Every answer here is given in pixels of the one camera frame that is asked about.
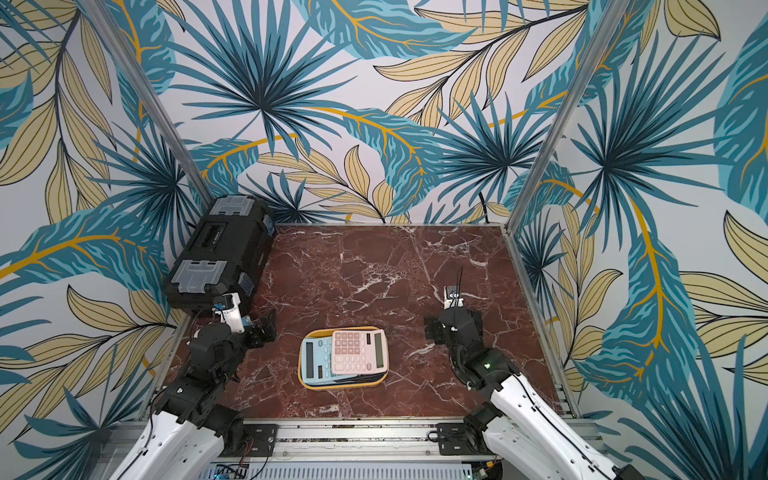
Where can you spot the aluminium frame post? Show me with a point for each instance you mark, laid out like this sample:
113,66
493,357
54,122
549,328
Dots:
594,50
108,29

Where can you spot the pink calculator face down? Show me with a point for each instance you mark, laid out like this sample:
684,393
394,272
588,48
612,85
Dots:
359,352

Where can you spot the black calculator with grey keys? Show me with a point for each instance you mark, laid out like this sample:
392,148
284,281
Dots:
357,379

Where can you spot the aluminium mounting rail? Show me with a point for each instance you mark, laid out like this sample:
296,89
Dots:
397,448

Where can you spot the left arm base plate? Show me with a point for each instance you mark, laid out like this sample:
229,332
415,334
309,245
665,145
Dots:
245,440

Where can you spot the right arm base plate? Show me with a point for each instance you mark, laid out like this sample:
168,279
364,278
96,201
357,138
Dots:
460,439

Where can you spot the yellow plastic storage tray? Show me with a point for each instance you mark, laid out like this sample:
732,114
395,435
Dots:
329,332

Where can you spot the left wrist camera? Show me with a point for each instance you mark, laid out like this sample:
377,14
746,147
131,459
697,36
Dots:
227,309

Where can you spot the left aluminium frame post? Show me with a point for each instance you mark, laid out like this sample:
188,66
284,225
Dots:
108,29

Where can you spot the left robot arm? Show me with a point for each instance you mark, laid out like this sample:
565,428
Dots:
188,427

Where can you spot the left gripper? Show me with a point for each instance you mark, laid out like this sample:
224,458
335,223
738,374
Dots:
258,340

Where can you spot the light blue calculator face down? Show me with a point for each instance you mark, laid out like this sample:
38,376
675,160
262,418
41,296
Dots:
316,360

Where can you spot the right aluminium frame post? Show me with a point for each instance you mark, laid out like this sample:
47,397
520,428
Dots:
594,50

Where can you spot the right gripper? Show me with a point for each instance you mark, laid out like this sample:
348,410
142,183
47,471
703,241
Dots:
442,330

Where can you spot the black plastic toolbox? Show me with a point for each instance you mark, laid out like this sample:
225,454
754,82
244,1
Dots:
226,253

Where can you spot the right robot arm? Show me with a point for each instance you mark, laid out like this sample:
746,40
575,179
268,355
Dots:
514,423

